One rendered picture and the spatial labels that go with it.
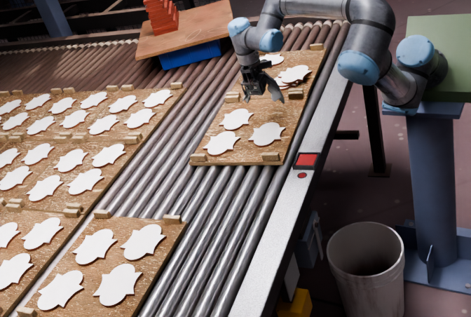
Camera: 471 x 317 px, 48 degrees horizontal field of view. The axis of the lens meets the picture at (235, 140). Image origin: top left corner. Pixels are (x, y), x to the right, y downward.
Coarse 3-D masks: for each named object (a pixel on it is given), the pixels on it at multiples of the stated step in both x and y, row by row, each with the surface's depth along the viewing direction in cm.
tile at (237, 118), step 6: (228, 114) 208; (234, 114) 207; (240, 114) 206; (246, 114) 205; (252, 114) 204; (228, 120) 205; (234, 120) 204; (240, 120) 202; (246, 120) 201; (228, 126) 201; (234, 126) 200; (240, 126) 199
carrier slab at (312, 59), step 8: (264, 56) 246; (288, 56) 240; (296, 56) 238; (304, 56) 236; (312, 56) 234; (320, 56) 232; (280, 64) 236; (288, 64) 234; (296, 64) 232; (304, 64) 230; (312, 64) 228; (320, 64) 227; (272, 72) 231; (240, 80) 232; (304, 80) 218; (312, 80) 216; (232, 88) 228; (240, 88) 226; (288, 88) 215; (304, 88) 212; (256, 96) 217; (264, 96) 215; (304, 96) 207
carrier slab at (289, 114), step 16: (224, 112) 212; (256, 112) 206; (272, 112) 203; (288, 112) 200; (240, 128) 199; (288, 128) 191; (240, 144) 190; (272, 144) 185; (288, 144) 183; (208, 160) 187; (224, 160) 185; (240, 160) 182; (256, 160) 180
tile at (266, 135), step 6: (264, 126) 194; (270, 126) 194; (276, 126) 192; (258, 132) 192; (264, 132) 191; (270, 132) 190; (276, 132) 189; (252, 138) 190; (258, 138) 189; (264, 138) 188; (270, 138) 187; (276, 138) 186; (258, 144) 186; (264, 144) 185; (270, 144) 185
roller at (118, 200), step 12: (228, 48) 268; (216, 72) 251; (204, 84) 242; (192, 96) 235; (192, 108) 229; (180, 120) 221; (168, 132) 214; (156, 144) 208; (156, 156) 204; (144, 168) 198; (132, 180) 192; (120, 192) 187; (120, 204) 184
